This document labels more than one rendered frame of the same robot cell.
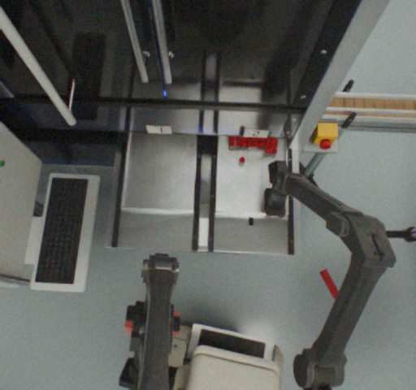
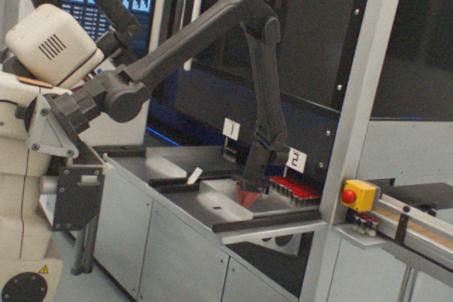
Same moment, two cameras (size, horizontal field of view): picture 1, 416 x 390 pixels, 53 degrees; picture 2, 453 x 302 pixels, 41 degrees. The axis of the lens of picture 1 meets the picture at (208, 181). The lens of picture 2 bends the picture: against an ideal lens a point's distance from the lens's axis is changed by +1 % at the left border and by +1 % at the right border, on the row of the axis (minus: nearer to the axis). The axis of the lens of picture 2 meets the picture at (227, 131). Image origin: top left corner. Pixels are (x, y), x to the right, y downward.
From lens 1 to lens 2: 183 cm
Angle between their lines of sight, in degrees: 66
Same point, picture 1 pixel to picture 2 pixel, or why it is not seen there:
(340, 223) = not seen: hidden behind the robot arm
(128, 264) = not seen: outside the picture
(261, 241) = (204, 215)
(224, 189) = (227, 192)
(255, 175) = (265, 204)
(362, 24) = not seen: outside the picture
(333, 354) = (142, 62)
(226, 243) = (177, 199)
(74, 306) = not seen: outside the picture
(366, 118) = (427, 239)
